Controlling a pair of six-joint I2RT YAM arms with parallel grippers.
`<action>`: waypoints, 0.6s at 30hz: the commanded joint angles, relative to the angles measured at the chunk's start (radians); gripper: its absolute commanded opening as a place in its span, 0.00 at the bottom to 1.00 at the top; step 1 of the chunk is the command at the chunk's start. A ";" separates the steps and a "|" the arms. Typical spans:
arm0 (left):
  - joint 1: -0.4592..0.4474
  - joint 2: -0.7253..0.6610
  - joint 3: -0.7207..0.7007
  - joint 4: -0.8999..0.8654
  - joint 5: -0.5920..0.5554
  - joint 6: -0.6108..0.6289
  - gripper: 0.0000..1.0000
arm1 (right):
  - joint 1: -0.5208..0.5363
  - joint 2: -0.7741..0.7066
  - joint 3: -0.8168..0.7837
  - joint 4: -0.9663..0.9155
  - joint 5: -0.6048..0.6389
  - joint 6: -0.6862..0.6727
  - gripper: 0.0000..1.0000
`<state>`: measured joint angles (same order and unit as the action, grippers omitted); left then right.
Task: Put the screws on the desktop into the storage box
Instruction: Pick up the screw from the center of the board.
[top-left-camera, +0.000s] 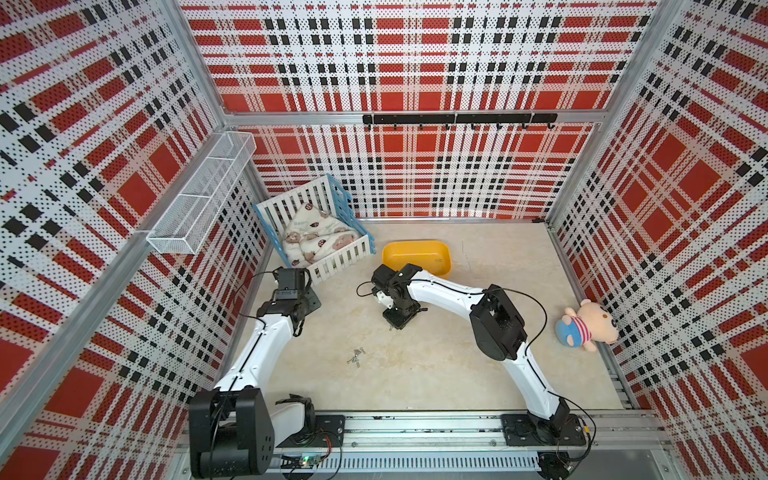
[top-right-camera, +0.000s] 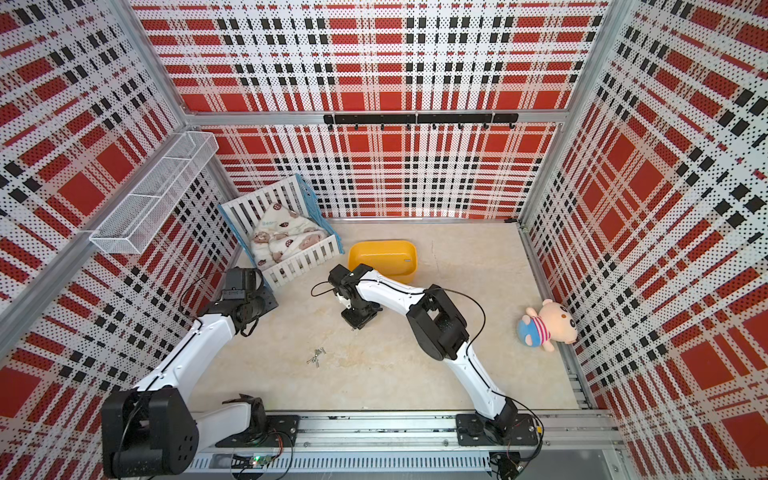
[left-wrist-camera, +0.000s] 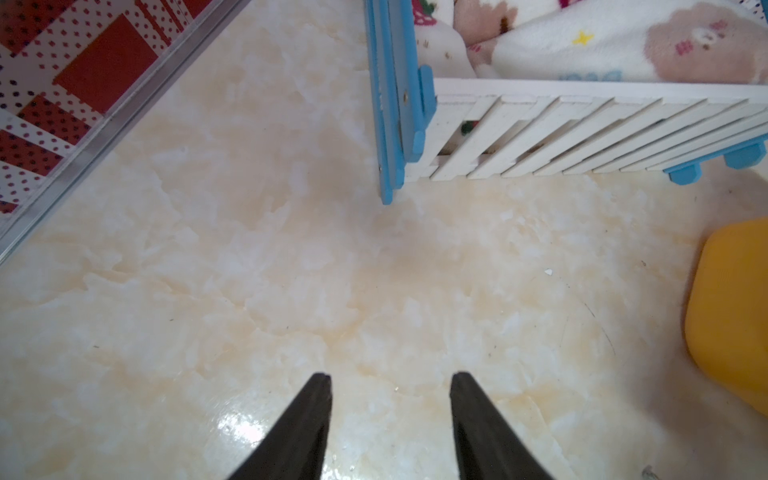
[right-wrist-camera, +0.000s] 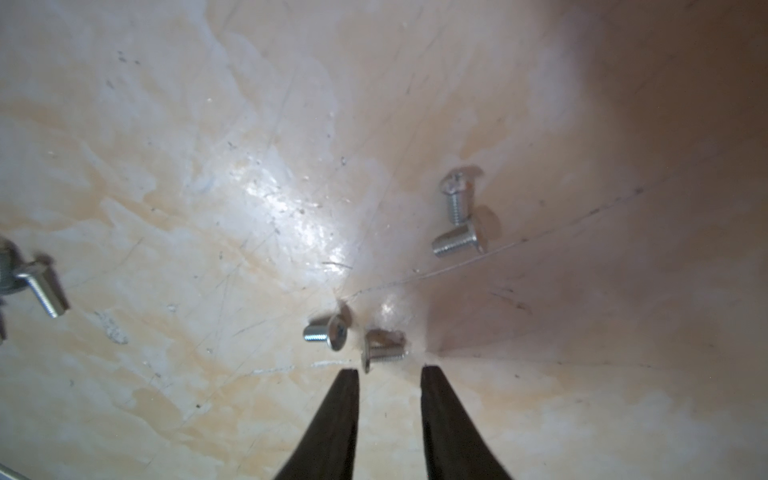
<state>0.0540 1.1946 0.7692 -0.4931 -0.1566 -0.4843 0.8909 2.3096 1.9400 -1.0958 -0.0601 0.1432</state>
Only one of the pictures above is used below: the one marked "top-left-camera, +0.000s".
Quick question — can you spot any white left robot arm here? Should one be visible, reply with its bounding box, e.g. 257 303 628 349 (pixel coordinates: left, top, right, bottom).
188 267 321 479

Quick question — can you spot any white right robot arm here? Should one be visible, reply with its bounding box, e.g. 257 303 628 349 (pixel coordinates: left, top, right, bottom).
370 264 586 445

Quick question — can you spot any yellow plastic storage box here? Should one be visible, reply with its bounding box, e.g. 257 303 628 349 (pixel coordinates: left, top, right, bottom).
382 240 452 277

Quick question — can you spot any white patterned blanket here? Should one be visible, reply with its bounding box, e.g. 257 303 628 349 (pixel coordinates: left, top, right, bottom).
281 203 360 268

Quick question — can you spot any green circuit board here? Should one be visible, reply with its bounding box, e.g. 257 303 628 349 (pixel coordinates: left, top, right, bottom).
280 454 323 470

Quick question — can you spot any pink plush pig toy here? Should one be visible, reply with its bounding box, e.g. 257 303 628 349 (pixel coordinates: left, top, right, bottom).
555 299 619 352

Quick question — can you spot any black wall hook rail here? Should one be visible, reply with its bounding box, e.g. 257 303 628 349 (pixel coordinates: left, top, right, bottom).
362 113 558 128

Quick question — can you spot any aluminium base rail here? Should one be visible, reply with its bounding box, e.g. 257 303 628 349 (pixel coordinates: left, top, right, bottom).
266 410 683 479

